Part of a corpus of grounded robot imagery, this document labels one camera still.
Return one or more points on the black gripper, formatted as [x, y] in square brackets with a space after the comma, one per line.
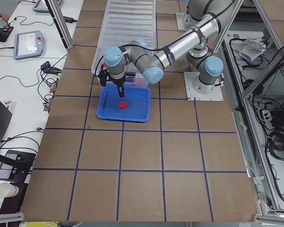
[118, 82]

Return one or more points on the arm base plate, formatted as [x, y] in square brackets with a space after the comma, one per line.
[183, 21]
[197, 91]

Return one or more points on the aluminium frame post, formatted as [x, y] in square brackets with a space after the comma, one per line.
[59, 22]

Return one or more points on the clear plastic storage box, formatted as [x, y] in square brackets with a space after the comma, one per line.
[133, 76]

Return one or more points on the black power adapter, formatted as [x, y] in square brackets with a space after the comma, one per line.
[69, 19]

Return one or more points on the near blue teach pendant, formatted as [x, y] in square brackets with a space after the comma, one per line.
[28, 44]

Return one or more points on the white paper cup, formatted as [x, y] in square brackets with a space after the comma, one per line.
[8, 190]

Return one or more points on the red block on tray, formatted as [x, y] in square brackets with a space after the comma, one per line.
[123, 105]

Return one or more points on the blue plastic tray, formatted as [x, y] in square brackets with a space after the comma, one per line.
[138, 99]

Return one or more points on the clear plastic box lid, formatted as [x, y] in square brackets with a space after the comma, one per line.
[128, 20]

